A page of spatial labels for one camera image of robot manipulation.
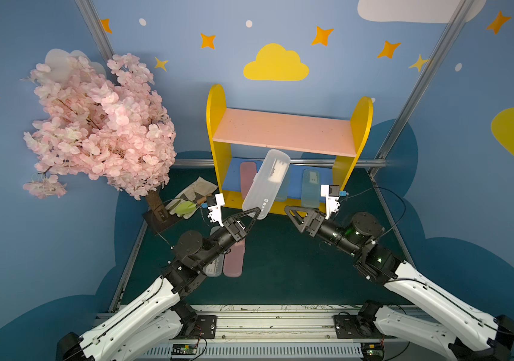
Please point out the frosted white pencil case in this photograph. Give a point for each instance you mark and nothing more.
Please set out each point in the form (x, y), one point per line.
(215, 268)

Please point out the clear white pencil case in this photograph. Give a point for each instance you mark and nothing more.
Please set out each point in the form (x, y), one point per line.
(267, 182)

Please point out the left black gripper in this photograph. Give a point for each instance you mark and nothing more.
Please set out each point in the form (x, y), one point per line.
(234, 228)

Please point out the yellow wooden shelf unit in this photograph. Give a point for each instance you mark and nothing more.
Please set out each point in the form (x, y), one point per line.
(345, 140)

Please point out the teal green pencil case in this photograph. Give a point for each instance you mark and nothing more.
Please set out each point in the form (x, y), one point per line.
(282, 193)

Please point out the circuit board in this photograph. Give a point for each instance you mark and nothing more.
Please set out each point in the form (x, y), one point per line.
(372, 351)
(184, 350)

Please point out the light teal pencil case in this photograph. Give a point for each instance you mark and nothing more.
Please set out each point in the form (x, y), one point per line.
(310, 189)

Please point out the right circuit board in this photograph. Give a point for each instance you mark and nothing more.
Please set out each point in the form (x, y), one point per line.
(372, 351)

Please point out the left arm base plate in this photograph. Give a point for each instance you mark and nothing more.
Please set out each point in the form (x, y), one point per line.
(203, 326)

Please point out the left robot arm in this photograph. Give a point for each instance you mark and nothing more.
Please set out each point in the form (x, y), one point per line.
(160, 312)

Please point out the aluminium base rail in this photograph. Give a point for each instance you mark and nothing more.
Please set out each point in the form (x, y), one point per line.
(279, 334)

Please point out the small pink pencil case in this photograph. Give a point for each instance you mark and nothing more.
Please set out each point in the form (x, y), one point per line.
(248, 171)

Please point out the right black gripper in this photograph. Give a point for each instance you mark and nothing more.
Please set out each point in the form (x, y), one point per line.
(312, 223)

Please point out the left circuit board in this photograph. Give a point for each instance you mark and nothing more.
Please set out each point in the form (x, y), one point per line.
(184, 350)

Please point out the pink translucent pencil case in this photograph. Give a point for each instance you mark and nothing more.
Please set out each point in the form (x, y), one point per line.
(233, 264)

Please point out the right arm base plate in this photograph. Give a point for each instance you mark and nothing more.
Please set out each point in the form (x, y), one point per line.
(352, 327)

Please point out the pink cherry blossom tree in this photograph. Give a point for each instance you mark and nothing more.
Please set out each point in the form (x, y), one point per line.
(117, 130)

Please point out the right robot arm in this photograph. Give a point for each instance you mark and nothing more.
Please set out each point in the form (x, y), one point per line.
(379, 265)

